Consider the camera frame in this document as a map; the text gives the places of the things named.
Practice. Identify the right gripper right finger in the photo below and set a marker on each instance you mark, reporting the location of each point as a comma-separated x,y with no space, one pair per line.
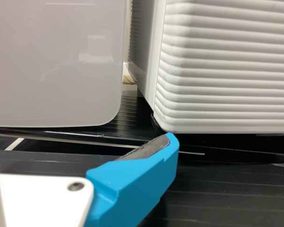
132,184

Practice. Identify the black platform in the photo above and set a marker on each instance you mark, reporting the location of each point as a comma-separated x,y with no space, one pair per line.
132,113
227,201

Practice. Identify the white box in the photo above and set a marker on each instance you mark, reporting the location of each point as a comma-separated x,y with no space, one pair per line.
56,59

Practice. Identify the white incubator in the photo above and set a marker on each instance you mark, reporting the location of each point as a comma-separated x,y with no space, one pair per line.
149,59

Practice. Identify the incubator door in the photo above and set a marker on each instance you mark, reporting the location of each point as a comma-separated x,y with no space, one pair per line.
227,71

